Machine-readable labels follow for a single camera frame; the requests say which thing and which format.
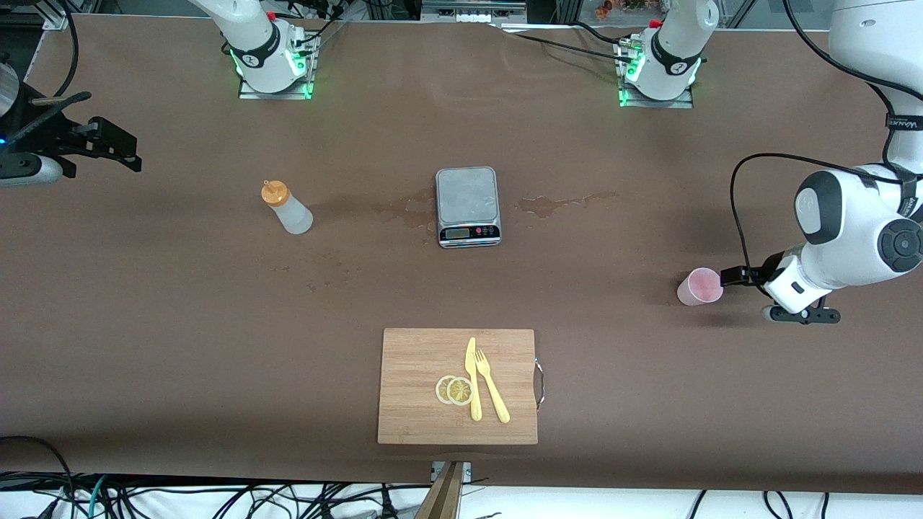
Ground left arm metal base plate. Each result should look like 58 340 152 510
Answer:
618 36 694 109

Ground tangled black floor cables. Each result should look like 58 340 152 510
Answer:
108 479 433 519

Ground pink plastic cup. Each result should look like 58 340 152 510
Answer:
676 267 725 307

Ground bamboo cutting board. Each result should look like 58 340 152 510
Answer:
376 328 539 445

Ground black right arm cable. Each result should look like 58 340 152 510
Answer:
54 0 80 98

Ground teal floor cable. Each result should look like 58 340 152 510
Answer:
88 474 110 519

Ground white power strip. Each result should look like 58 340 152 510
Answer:
422 0 527 24

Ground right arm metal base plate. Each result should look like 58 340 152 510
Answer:
238 32 318 100

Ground aluminium frame profile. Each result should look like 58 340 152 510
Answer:
40 0 81 31

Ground looped black floor cable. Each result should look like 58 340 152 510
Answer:
0 435 76 505

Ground wooden post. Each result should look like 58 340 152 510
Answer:
415 461 466 519

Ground yellow plastic knife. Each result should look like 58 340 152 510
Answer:
464 337 483 422

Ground silver digital kitchen scale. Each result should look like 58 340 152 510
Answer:
435 167 503 249

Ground yellow plastic fork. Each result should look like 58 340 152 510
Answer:
474 349 511 425

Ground black base cable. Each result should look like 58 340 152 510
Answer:
299 13 352 56
570 20 630 47
505 29 635 66

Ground translucent sauce bottle orange cap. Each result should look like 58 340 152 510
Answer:
261 179 314 236

